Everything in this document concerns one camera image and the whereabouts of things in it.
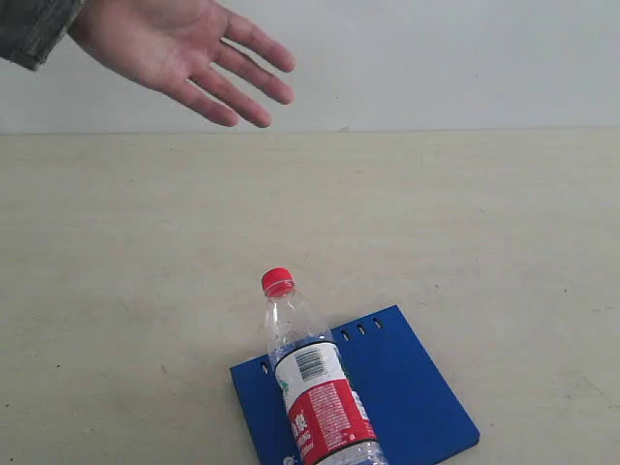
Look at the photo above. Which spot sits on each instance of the grey patterned jacket sleeve forearm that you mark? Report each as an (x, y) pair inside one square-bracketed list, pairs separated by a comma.
[(30, 29)]

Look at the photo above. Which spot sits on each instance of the clear plastic water bottle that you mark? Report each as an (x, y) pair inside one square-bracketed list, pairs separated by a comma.
[(328, 420)]

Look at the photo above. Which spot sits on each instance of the blue ring binder notebook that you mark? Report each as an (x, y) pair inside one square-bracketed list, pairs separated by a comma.
[(418, 418)]

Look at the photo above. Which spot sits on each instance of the person's open bare hand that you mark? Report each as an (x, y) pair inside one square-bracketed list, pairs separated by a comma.
[(180, 49)]

